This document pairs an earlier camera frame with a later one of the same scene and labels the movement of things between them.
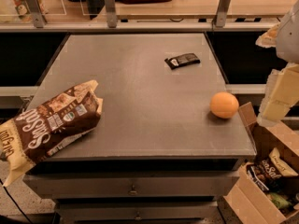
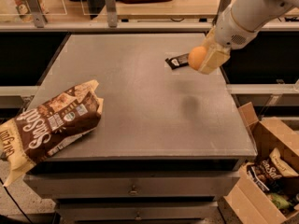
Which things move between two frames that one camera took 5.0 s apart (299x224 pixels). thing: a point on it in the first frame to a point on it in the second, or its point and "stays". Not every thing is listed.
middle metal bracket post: x=109 y=6 stays
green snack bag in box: x=279 y=201 stays
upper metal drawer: x=135 y=184 stays
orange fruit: x=224 y=105 to x=196 y=56
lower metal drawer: x=140 y=212 stays
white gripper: x=290 y=36 to x=231 y=31
